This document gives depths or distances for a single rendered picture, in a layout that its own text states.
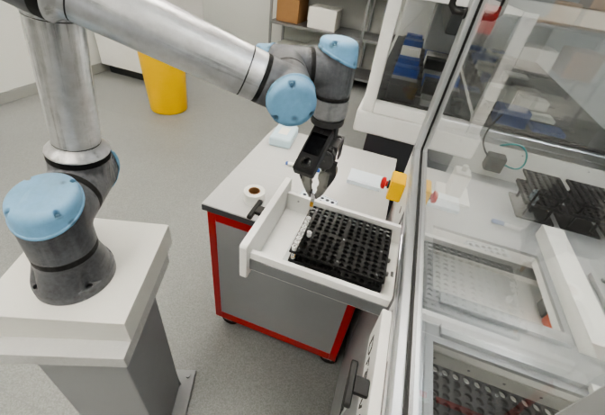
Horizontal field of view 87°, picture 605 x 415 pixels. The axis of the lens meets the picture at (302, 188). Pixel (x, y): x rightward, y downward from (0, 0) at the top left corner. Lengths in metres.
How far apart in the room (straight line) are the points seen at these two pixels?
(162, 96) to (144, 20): 2.85
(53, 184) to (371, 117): 1.17
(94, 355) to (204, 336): 0.88
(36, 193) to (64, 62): 0.23
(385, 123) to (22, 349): 1.35
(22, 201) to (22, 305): 0.24
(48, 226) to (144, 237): 0.27
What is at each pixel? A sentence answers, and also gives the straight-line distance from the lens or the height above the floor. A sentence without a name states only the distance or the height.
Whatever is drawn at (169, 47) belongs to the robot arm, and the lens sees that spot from 0.48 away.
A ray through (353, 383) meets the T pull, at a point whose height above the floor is 0.91.
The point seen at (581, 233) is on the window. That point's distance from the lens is 0.26.
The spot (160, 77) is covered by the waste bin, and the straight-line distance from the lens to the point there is 3.25.
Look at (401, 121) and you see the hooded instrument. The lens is 1.48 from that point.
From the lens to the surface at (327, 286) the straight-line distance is 0.74.
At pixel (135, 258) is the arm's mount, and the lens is 0.86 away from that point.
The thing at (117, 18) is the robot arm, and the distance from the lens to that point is 0.49.
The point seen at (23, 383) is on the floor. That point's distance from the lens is 1.80.
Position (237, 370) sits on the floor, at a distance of 1.58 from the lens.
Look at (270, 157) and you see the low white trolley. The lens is 1.30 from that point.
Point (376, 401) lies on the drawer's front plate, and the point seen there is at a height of 0.93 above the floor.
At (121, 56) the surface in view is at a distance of 4.29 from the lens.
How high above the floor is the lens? 1.46
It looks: 37 degrees down
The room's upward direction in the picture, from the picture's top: 8 degrees clockwise
